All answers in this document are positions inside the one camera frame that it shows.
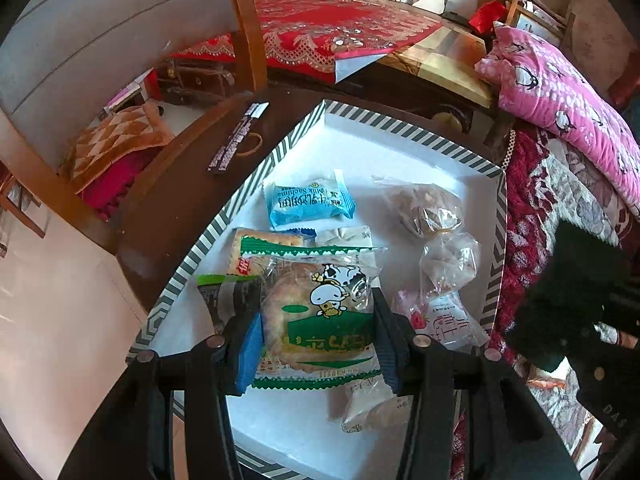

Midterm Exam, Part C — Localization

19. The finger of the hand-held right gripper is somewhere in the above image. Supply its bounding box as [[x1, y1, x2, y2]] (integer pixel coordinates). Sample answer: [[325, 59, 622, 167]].
[[504, 219, 632, 374]]

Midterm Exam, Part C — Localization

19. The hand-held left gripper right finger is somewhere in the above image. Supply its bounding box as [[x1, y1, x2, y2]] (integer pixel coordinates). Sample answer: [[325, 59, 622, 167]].
[[371, 290, 581, 480]]

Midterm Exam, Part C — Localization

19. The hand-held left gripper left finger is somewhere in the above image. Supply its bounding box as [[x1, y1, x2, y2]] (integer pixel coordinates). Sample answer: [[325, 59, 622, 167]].
[[60, 305, 264, 480]]

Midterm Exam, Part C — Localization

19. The small dark green snack packet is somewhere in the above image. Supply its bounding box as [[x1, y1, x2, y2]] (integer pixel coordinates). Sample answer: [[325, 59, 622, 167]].
[[196, 274, 263, 336]]

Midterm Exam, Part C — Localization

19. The pink white snack packet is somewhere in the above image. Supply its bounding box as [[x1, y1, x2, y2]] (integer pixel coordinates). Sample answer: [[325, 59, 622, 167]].
[[392, 287, 492, 352]]

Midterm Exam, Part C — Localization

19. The green cartoon cow pastry packet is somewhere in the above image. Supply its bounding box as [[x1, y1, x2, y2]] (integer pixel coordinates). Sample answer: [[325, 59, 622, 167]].
[[240, 245, 389, 391]]

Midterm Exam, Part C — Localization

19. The small clear bag of nuts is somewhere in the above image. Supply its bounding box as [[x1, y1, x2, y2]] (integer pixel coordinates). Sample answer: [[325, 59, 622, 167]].
[[419, 232, 481, 295]]

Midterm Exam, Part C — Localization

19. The orange cracker packet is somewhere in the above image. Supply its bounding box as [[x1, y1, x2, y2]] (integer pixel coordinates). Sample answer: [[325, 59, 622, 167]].
[[226, 227, 316, 278]]

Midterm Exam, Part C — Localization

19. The large clear bag of nuts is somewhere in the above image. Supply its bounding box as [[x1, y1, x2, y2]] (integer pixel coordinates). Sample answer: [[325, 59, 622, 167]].
[[372, 175, 463, 239]]

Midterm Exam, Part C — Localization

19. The light blue snack packet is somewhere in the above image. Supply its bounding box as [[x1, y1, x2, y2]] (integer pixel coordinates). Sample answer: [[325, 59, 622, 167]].
[[262, 170, 357, 231]]

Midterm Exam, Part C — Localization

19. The striped rim white tray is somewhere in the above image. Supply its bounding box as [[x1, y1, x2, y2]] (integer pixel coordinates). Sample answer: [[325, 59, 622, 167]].
[[125, 100, 508, 480]]

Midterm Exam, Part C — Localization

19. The translucent white pastry packet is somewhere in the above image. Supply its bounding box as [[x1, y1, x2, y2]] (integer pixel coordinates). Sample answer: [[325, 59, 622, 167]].
[[327, 377, 417, 434]]

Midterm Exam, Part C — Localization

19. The floral plush blanket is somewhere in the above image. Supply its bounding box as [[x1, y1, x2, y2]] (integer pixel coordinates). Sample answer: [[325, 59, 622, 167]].
[[450, 125, 640, 480]]

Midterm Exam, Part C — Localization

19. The white leaf print snack packet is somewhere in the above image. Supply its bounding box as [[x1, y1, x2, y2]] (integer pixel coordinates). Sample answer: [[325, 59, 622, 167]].
[[314, 225, 374, 251]]

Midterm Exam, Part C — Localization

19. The pink penguin print pillow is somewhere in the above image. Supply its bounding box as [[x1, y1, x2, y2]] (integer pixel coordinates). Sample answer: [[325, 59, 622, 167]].
[[474, 21, 640, 221]]

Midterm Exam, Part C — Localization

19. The brown rubber band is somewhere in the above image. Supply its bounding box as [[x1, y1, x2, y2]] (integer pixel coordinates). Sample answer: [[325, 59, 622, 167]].
[[235, 132, 263, 159]]

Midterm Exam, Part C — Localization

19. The magenta seat cushion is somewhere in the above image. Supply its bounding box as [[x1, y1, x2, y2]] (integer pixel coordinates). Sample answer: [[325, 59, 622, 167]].
[[80, 147, 153, 222]]

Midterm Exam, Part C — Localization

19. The dark wooden side table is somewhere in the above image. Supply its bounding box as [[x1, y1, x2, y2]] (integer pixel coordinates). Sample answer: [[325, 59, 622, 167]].
[[340, 22, 501, 136]]

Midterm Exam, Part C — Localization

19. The brown checkered seat cushion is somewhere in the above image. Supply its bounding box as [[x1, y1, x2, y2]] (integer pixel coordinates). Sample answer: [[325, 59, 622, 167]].
[[70, 102, 176, 195]]

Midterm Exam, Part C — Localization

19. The wooden rack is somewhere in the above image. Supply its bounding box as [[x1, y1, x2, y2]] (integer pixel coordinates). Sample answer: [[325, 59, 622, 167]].
[[505, 0, 576, 46]]

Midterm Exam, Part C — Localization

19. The dark brown suitcase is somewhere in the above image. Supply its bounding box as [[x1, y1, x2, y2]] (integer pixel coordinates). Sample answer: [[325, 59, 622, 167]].
[[167, 59, 236, 107]]

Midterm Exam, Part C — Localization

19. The red patterned tablecloth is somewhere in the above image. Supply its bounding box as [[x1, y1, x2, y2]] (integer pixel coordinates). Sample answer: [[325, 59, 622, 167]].
[[170, 0, 446, 83]]

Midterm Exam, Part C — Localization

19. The wooden chair with grey backrest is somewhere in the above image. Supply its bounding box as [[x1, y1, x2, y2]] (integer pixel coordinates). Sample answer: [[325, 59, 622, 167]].
[[0, 0, 271, 241]]

